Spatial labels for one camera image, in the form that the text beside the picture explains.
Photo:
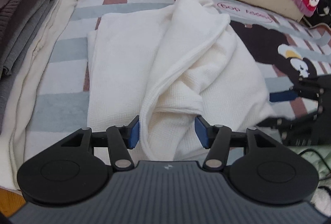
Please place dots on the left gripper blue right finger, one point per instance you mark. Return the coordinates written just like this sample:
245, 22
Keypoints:
216, 139

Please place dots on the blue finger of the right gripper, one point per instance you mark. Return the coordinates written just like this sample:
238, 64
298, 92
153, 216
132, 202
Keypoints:
288, 95
275, 122

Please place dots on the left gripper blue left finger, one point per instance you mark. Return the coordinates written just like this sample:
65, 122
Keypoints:
121, 139

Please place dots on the cream waffle knit garment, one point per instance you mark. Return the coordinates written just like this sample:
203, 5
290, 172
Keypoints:
167, 66

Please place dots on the light green garment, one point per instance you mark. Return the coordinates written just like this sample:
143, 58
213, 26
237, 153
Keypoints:
319, 157

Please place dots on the folded cream garment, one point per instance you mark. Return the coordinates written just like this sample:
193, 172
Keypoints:
22, 98

